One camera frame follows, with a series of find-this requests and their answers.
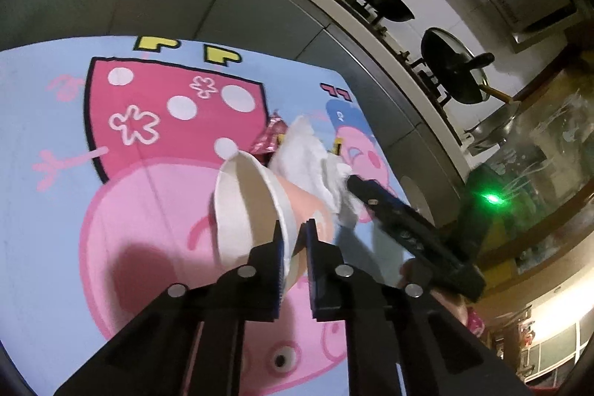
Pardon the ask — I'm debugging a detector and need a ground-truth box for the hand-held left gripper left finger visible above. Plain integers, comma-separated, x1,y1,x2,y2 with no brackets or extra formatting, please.
53,220,286,396

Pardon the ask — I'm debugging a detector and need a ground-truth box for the white tissue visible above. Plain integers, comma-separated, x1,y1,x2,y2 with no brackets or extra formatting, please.
269,114,367,226

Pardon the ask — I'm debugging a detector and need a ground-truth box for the small pink foil wrapper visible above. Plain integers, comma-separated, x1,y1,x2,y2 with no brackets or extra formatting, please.
251,113,291,158

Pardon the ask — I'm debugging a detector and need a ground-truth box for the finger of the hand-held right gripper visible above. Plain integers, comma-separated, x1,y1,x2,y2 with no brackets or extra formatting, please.
347,176,466,274

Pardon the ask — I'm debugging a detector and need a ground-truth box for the steel pan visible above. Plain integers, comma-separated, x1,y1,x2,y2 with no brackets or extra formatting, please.
466,101,520,146

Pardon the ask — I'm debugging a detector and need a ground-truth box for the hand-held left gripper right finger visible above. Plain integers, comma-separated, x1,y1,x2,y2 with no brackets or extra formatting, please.
304,220,534,396

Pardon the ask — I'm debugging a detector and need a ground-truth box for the white paper cup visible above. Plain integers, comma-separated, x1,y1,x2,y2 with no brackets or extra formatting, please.
211,149,298,292

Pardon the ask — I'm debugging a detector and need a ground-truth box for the cartoon pig printed blanket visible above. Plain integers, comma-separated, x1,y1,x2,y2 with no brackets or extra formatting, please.
0,35,421,396

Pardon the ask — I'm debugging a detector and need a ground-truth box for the black wok with wooden handle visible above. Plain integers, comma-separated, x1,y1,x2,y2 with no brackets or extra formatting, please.
420,29,518,105

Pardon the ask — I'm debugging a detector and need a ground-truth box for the black gas stove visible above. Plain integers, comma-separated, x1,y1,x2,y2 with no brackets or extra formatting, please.
320,0,465,132

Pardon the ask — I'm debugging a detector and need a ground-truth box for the clear plastic bag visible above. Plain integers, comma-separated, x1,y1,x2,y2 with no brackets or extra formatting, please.
506,66,594,271

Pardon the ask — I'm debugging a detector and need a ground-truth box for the person's right hand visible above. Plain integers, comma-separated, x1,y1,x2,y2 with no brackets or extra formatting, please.
400,259,469,325

